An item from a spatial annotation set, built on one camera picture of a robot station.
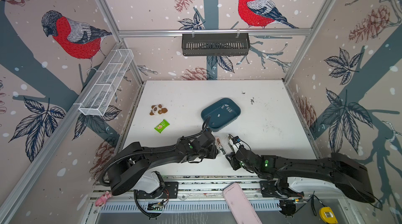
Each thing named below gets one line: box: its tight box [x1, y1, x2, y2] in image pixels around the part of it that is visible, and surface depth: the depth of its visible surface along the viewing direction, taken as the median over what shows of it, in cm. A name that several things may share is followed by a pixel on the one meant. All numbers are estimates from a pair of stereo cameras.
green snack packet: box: [153, 118, 171, 134], surface depth 97 cm
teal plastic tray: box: [201, 97, 242, 132], surface depth 103 cm
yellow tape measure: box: [319, 206, 339, 224], surface depth 67 cm
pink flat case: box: [222, 182, 263, 224], surface depth 69 cm
